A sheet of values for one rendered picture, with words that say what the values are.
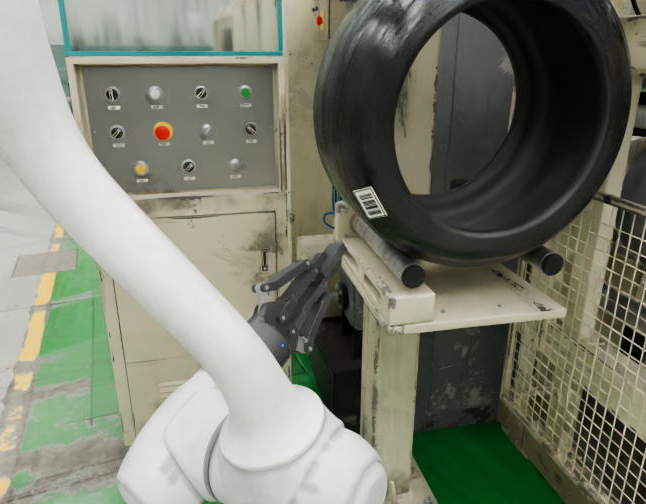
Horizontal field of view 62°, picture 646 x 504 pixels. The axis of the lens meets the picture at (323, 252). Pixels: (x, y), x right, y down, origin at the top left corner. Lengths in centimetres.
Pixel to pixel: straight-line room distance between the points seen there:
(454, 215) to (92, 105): 98
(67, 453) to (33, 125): 174
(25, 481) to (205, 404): 151
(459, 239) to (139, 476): 64
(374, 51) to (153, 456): 64
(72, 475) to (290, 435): 159
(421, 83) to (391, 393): 82
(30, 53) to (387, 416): 134
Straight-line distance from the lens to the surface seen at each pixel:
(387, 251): 106
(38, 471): 212
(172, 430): 62
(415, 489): 185
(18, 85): 49
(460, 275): 127
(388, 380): 154
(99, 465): 206
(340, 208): 127
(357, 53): 91
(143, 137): 160
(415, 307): 101
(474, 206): 128
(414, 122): 131
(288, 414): 50
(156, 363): 178
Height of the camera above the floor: 128
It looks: 20 degrees down
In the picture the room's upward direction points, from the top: straight up
